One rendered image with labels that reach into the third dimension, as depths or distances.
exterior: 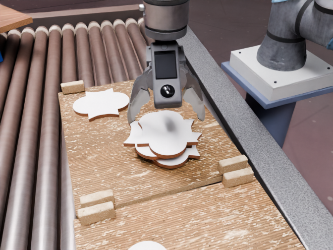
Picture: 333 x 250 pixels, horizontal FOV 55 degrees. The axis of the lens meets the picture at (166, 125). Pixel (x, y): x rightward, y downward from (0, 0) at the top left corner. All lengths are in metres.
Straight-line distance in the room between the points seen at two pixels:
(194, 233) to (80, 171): 0.26
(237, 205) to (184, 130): 0.18
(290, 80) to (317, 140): 1.35
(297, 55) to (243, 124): 0.33
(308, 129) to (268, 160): 1.68
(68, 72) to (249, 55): 0.58
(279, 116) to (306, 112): 1.42
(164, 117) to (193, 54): 0.45
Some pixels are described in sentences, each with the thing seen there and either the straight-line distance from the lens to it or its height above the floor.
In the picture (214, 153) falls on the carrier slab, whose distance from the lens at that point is 0.69.
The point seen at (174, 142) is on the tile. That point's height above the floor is 0.99.
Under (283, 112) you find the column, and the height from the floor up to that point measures 0.77.
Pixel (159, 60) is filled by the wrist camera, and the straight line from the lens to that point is 0.54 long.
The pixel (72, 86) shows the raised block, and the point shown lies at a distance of 0.89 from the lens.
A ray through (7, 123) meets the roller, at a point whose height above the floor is 0.92.
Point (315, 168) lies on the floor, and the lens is 2.13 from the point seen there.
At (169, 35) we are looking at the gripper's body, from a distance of 0.53.
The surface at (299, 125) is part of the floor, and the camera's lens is 2.41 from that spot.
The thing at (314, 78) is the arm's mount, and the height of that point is 0.92.
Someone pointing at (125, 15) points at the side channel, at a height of 0.93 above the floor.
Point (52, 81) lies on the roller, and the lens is 1.00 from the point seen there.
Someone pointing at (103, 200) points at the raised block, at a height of 0.96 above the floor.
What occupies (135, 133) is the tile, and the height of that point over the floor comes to 0.98.
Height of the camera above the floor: 1.41
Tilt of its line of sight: 39 degrees down
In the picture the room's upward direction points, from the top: straight up
